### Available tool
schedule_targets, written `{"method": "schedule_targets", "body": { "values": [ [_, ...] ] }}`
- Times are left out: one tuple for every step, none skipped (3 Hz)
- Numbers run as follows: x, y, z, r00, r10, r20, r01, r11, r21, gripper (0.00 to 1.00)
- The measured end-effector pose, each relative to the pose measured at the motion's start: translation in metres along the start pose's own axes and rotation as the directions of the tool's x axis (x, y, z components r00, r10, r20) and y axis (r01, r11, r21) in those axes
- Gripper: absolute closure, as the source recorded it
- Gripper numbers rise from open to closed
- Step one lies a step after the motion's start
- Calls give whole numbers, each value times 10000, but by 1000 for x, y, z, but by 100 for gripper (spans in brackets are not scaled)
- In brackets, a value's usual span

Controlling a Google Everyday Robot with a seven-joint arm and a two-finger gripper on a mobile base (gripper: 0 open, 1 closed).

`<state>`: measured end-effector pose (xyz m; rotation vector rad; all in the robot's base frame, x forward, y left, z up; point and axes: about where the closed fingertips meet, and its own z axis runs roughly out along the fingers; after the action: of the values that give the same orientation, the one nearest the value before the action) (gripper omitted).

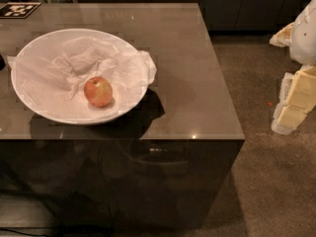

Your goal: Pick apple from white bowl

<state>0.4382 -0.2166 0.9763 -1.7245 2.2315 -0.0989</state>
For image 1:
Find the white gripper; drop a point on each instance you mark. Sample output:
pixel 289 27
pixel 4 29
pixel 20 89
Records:
pixel 305 39

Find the white crumpled paper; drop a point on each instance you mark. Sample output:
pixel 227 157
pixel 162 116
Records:
pixel 56 86

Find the dark glossy table cabinet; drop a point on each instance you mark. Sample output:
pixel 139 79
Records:
pixel 160 165

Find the white bowl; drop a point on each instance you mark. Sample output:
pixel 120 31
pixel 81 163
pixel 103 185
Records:
pixel 49 46

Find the dark object at left edge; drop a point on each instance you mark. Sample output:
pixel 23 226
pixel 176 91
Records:
pixel 2 63

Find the black white fiducial marker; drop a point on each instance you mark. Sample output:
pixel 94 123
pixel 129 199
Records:
pixel 17 10

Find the red yellow apple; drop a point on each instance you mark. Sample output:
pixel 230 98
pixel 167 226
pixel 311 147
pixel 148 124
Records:
pixel 98 91

